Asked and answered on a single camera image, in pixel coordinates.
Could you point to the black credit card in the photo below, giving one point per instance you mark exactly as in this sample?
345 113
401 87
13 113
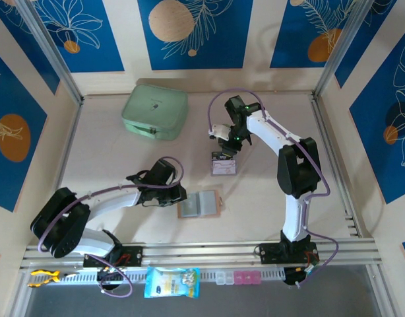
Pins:
217 156

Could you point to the clear acrylic card stand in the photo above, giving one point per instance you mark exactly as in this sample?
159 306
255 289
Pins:
235 172

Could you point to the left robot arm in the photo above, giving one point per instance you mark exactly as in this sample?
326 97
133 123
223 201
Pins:
113 203

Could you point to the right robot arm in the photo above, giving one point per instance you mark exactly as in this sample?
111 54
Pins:
268 135

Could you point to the green zipper pouch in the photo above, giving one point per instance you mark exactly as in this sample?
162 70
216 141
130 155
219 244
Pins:
153 109

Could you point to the blue snack packet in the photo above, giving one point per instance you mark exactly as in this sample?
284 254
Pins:
169 284

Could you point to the clear pill box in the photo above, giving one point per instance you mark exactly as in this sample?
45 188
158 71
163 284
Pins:
224 278

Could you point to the pink pill box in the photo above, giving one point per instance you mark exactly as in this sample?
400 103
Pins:
247 277

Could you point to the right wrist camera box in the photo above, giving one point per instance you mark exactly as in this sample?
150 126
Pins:
219 131

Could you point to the aluminium mounting rail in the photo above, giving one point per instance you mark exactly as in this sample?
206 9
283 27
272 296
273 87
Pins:
196 252

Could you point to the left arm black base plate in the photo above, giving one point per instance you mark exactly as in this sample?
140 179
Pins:
133 256

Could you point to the aluminium table side rail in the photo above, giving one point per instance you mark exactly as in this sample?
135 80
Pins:
323 122
70 145

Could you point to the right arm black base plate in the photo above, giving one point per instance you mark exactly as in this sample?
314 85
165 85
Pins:
268 254

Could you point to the aluminium frame post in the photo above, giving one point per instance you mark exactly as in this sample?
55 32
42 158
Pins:
346 49
52 53

